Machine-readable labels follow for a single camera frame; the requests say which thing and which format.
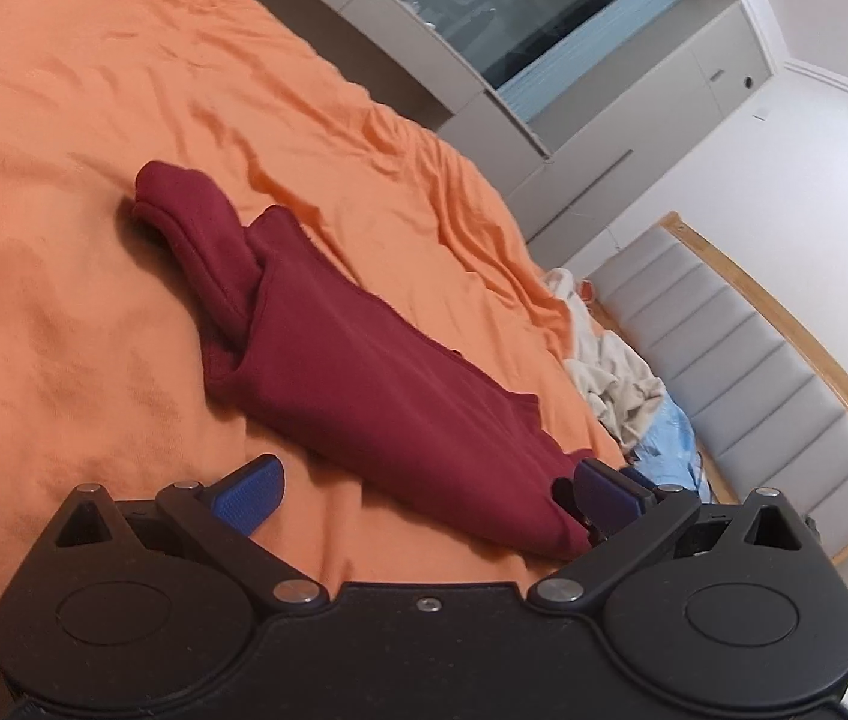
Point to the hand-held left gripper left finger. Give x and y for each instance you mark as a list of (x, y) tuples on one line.
[(250, 499)]

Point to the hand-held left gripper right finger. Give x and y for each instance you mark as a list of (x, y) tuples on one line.
[(611, 499)]

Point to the light blue garment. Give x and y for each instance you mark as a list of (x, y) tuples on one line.
[(667, 439)]

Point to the grey window seat cabinet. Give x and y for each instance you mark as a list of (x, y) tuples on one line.
[(394, 37)]

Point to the orange bed sheet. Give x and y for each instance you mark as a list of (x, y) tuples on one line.
[(131, 90)]

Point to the small orange cloth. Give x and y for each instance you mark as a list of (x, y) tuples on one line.
[(587, 289)]

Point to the grey padded headboard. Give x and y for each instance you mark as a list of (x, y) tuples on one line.
[(754, 405)]

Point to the grey wardrobe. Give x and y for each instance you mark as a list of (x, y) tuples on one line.
[(619, 142)]

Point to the cream garment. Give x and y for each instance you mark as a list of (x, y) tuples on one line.
[(611, 375)]

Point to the dark red shirt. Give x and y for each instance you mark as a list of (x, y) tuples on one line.
[(364, 367)]

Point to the light blue curtain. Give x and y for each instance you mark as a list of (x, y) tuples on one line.
[(589, 60)]

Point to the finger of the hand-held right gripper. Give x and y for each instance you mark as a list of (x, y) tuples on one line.
[(566, 496)]

